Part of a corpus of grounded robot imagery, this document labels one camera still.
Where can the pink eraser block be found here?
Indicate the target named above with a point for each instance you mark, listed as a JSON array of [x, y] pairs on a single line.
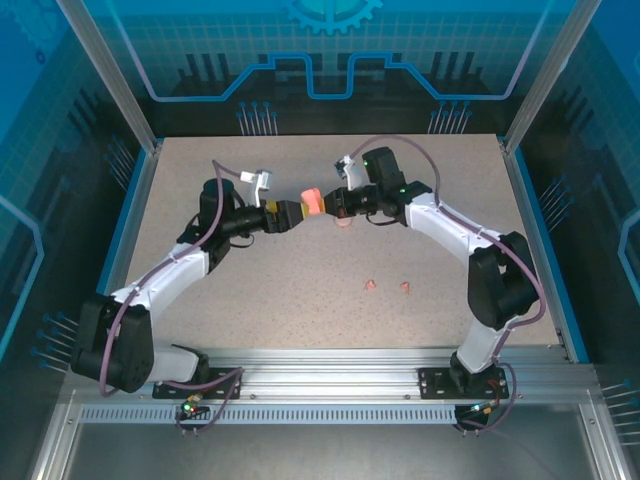
[[312, 200]]

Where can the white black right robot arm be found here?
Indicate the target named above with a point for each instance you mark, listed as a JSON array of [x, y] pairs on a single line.
[[440, 220]]

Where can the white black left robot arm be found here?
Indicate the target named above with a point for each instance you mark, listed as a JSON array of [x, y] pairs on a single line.
[[165, 275]]

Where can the blue table edge strip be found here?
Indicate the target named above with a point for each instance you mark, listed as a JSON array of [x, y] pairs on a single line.
[[116, 250], [548, 250]]

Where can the small LED circuit board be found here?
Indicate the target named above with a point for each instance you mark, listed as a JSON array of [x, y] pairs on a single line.
[[484, 409], [190, 407]]

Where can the grey metal floor panel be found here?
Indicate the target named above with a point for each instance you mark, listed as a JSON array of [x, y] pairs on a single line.
[[325, 455]]

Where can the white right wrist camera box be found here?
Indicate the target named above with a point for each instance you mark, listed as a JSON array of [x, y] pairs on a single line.
[[356, 175]]

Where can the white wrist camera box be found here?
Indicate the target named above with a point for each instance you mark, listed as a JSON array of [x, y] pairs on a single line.
[[356, 175], [260, 185]]

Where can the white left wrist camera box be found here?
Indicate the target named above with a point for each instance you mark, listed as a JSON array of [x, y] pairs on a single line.
[[260, 185]]

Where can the aluminium side rail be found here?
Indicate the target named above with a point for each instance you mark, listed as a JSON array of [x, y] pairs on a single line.
[[129, 250], [536, 250]]

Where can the aluminium mounting rail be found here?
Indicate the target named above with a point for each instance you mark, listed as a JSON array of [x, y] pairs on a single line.
[[325, 370]]

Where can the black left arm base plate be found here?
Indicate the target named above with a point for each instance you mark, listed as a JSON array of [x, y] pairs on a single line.
[[225, 385]]

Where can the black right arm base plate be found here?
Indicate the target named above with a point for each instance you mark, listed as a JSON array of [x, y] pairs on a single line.
[[435, 382]]

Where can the aluminium frame post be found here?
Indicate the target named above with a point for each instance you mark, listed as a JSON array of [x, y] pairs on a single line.
[[545, 75], [111, 75]]

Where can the aluminium frame bar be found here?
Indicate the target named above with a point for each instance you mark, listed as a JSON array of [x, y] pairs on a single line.
[[52, 440], [606, 445]]

